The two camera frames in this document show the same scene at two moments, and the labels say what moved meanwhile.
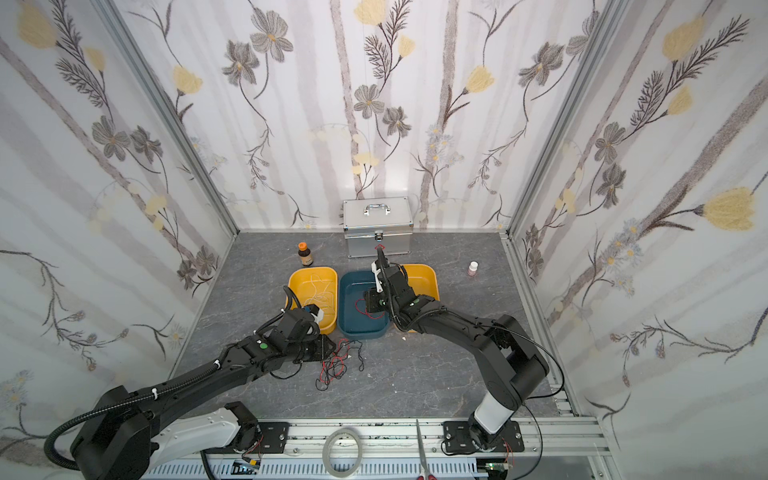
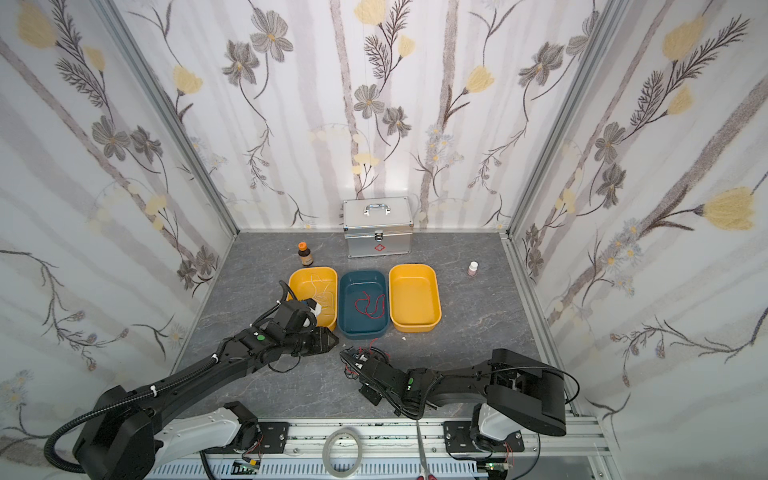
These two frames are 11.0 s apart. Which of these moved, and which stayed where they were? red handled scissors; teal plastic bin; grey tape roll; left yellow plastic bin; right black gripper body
Moved: right black gripper body
Stayed: left yellow plastic bin; red handled scissors; grey tape roll; teal plastic bin
